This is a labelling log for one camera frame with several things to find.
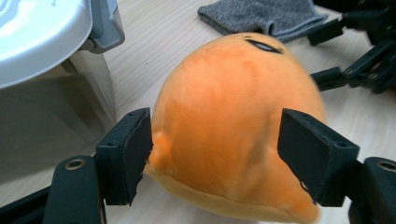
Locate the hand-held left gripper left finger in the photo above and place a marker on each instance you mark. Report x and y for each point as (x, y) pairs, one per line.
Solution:
(124, 155)

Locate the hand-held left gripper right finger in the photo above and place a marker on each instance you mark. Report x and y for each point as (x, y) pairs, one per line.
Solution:
(314, 155)

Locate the grey knitted cloth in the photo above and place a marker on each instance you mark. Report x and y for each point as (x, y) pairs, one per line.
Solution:
(261, 15)

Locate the grey storage box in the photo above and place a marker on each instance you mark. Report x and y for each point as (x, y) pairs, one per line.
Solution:
(46, 124)

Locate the orange plush toy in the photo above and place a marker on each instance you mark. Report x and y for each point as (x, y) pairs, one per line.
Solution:
(224, 124)

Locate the white lidded plastic container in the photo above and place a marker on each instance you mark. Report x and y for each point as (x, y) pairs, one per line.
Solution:
(37, 34)

